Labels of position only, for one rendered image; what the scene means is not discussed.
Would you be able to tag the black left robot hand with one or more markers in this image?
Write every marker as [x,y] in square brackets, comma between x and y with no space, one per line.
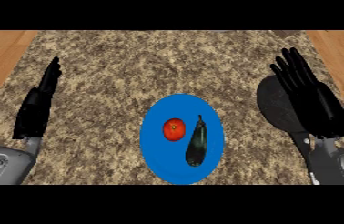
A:
[35,109]

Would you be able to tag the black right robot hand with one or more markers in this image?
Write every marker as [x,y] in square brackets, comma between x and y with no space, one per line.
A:
[320,106]

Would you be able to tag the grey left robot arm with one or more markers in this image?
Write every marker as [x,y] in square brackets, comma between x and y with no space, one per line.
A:
[18,160]

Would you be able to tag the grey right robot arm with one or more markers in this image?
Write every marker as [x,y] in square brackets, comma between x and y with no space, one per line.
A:
[327,162]

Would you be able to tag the dark grey frying pan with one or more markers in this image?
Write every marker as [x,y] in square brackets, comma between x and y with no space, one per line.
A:
[280,106]

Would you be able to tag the red tomato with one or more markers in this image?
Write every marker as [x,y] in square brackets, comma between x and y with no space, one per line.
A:
[173,129]

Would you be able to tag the blue oval plate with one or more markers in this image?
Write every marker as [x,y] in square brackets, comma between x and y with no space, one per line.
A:
[182,138]

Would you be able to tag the dark green eggplant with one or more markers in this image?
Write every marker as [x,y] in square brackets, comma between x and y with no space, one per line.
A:
[197,142]

